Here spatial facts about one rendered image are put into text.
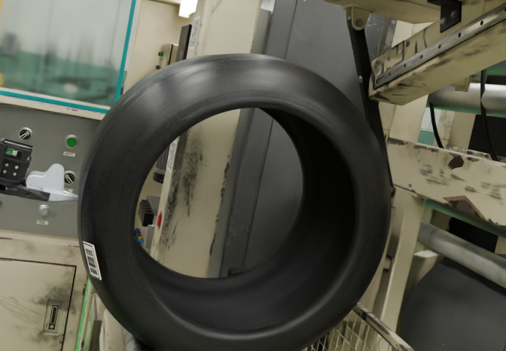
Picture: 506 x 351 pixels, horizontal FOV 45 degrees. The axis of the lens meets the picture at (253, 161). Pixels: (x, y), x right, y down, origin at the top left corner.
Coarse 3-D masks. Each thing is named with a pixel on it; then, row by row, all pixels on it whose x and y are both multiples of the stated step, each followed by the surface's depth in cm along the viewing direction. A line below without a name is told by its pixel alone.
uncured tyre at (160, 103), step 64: (192, 64) 104; (256, 64) 104; (128, 128) 100; (320, 128) 106; (128, 192) 99; (320, 192) 138; (384, 192) 112; (128, 256) 101; (320, 256) 136; (128, 320) 105; (192, 320) 130; (256, 320) 130; (320, 320) 112
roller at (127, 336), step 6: (126, 336) 115; (132, 336) 114; (126, 342) 113; (132, 342) 112; (138, 342) 111; (126, 348) 111; (132, 348) 109; (138, 348) 109; (144, 348) 109; (150, 348) 112
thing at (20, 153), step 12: (0, 144) 101; (12, 144) 105; (24, 144) 108; (0, 156) 101; (12, 156) 103; (24, 156) 102; (0, 168) 102; (12, 168) 103; (24, 168) 104; (0, 180) 102; (12, 180) 103; (0, 192) 102
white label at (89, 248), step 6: (84, 246) 102; (90, 246) 100; (90, 252) 100; (90, 258) 101; (96, 258) 99; (90, 264) 102; (96, 264) 100; (90, 270) 102; (96, 270) 100; (96, 276) 101
